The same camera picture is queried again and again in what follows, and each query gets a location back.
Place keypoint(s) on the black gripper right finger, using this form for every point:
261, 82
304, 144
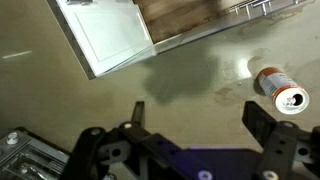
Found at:
266, 133

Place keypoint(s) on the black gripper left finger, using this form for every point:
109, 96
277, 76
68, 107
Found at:
86, 150

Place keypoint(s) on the orange white soda can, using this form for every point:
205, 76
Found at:
283, 86

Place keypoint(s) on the silver toaster oven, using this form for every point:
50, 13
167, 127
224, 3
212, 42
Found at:
30, 156

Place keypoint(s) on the white base cabinet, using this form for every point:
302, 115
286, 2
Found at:
110, 33

